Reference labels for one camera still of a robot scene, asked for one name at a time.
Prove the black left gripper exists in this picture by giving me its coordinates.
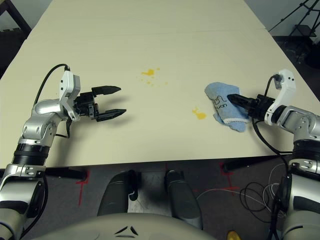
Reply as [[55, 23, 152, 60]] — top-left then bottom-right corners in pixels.
[[73, 85, 128, 123]]

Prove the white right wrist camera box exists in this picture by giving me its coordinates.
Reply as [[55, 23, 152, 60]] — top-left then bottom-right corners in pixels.
[[264, 68, 297, 126]]

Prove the blue terry cloth rag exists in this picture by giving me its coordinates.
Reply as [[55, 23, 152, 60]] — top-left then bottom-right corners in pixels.
[[204, 81, 251, 134]]

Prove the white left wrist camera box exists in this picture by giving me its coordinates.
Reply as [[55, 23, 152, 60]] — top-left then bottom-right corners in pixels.
[[58, 69, 82, 122]]

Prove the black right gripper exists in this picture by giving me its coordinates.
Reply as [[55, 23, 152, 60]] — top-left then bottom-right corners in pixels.
[[226, 93, 276, 120]]

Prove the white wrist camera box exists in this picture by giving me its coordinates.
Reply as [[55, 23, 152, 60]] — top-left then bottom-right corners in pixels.
[[58, 69, 82, 122], [264, 68, 297, 126]]

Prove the black table foot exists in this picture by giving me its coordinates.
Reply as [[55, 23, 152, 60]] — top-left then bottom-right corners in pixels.
[[45, 166, 89, 181], [222, 155, 284, 172]]

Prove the grey robot left leg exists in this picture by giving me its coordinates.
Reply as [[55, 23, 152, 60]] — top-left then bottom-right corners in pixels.
[[96, 169, 139, 217]]

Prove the small yellow liquid spill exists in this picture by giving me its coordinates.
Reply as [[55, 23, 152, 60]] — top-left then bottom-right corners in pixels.
[[191, 106, 208, 121]]

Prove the black tripod stand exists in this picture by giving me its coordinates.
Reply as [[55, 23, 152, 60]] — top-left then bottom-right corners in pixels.
[[268, 0, 320, 39]]

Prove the black foam mat stack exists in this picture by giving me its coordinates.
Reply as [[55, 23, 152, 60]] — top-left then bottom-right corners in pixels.
[[0, 24, 29, 79]]

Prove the grey robot torso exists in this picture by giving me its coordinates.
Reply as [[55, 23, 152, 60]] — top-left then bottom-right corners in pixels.
[[29, 212, 251, 240]]

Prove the black floor cable coil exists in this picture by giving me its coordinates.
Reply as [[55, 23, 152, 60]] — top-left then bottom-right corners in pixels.
[[239, 181, 279, 221]]

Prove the grey robot leg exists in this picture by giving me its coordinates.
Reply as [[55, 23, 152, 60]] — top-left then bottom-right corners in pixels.
[[96, 169, 139, 217], [164, 169, 204, 230]]

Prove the large scattered yellow liquid spill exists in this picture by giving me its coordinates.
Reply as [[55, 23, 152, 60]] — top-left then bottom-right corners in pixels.
[[136, 66, 169, 88]]

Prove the grey robot right leg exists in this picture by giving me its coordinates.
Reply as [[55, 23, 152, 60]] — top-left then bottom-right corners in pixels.
[[164, 169, 204, 230]]

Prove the thin white floor cable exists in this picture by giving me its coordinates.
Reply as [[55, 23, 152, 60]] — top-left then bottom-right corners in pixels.
[[196, 162, 289, 219]]

